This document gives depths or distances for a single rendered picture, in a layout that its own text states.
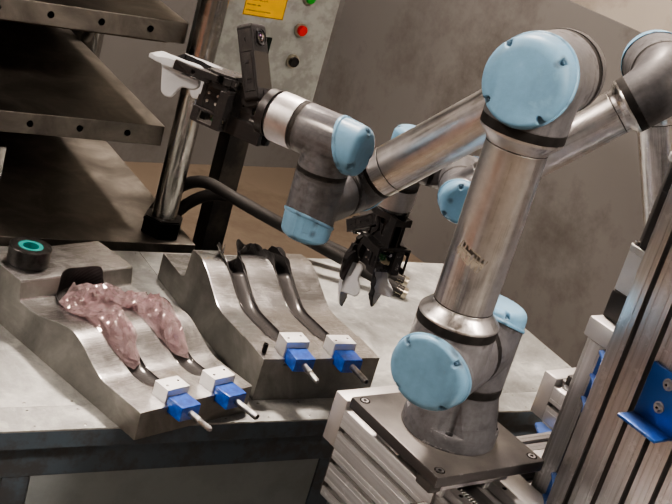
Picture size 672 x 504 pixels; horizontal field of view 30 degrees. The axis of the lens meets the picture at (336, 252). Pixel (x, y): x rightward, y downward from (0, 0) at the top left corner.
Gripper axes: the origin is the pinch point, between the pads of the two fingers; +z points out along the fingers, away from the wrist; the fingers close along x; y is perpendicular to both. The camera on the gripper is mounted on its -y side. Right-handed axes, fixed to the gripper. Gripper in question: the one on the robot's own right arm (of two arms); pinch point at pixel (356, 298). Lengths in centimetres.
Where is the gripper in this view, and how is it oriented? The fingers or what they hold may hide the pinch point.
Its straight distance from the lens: 238.6
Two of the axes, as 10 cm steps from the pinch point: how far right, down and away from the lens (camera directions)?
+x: 8.4, 0.4, 5.3
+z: -2.7, 8.9, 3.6
